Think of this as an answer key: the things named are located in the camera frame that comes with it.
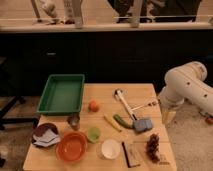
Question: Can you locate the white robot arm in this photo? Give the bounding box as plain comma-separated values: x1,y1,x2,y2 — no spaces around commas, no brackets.
158,61,213,124

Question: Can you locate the green plastic tray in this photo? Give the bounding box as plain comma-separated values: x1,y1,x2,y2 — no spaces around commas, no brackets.
37,74,85,116

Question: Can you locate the thin white skewer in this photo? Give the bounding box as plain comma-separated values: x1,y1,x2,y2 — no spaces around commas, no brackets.
132,101,158,111

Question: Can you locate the brown grape bunch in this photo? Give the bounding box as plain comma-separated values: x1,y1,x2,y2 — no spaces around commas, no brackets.
146,134,160,163

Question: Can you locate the green cucumber toy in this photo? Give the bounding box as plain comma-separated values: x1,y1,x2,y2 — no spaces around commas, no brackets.
113,114,133,129

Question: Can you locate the yellow banana toy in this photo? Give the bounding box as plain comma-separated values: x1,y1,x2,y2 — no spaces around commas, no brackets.
104,115,122,132

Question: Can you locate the white cup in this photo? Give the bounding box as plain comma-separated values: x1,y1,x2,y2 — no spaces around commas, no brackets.
97,139,121,160

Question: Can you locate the orange fruit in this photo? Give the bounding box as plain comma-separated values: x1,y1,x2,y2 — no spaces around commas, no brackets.
89,101,99,112

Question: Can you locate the small green cup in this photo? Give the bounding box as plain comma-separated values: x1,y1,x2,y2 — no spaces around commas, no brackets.
86,127,101,143

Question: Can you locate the dark metal cup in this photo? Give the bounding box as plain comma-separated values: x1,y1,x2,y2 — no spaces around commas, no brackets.
68,116,80,131

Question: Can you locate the orange bowl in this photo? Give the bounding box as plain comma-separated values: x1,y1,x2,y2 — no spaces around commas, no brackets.
56,131,87,163

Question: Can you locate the grey folded cloth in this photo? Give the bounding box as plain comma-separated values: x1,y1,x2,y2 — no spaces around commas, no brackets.
33,129,60,147

